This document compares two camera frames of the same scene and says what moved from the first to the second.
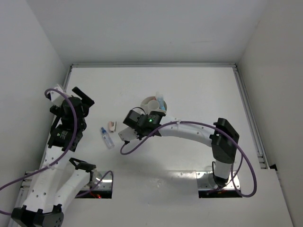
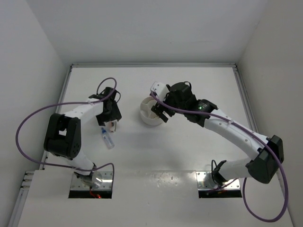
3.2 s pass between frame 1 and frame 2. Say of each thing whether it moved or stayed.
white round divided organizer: stayed
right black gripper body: moved
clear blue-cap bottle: stayed
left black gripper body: moved
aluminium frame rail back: stayed
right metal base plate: stayed
